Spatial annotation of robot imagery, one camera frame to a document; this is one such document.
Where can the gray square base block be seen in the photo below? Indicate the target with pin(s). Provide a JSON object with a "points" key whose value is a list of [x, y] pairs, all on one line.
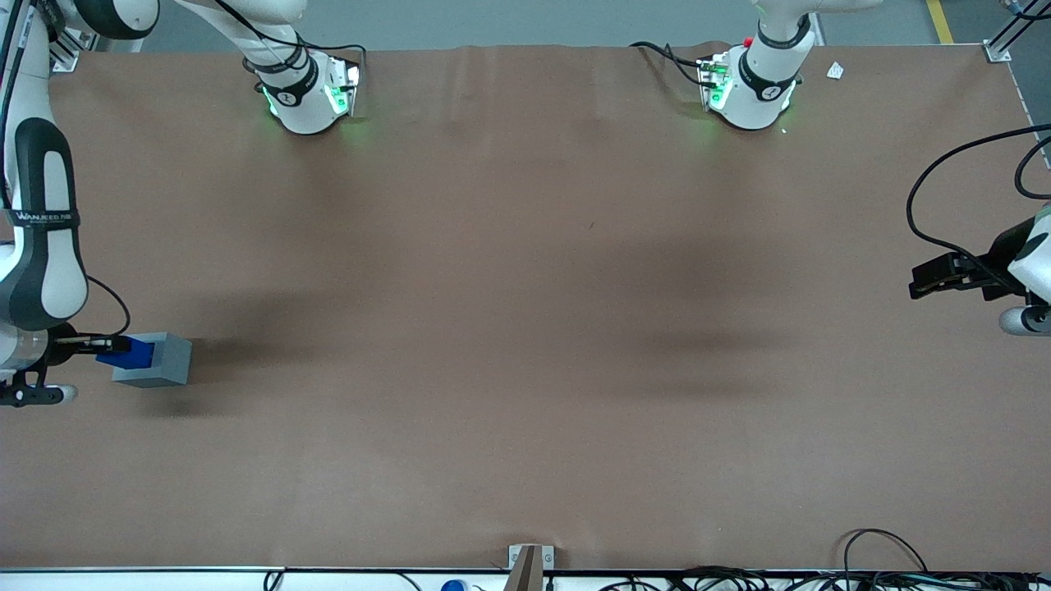
{"points": [[171, 361]]}

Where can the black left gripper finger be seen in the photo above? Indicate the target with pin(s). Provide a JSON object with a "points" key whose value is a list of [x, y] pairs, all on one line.
{"points": [[944, 286], [944, 268]]}

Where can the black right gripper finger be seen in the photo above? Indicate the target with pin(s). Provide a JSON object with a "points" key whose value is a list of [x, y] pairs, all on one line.
{"points": [[90, 348], [98, 337]]}

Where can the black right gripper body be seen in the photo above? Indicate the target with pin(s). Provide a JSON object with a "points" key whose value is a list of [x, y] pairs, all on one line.
{"points": [[60, 345]]}

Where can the white paper scrap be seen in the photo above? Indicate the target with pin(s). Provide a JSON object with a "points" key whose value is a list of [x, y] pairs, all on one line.
{"points": [[835, 71]]}

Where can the brown table mat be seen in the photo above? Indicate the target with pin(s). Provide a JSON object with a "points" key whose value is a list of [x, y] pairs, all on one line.
{"points": [[525, 369]]}

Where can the blue plastic part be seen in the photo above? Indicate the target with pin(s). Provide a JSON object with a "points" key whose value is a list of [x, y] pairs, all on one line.
{"points": [[135, 358]]}

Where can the aluminium frame post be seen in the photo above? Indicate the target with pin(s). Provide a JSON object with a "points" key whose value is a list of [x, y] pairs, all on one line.
{"points": [[1003, 41], [64, 56]]}

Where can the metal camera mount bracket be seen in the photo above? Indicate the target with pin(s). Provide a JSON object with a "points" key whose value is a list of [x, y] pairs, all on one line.
{"points": [[530, 562]]}

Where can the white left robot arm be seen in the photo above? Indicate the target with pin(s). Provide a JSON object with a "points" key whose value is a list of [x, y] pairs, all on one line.
{"points": [[759, 94]]}

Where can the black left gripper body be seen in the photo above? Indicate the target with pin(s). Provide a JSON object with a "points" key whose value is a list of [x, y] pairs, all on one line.
{"points": [[998, 251]]}

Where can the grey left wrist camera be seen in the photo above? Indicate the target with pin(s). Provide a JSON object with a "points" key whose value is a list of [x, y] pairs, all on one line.
{"points": [[1022, 320]]}

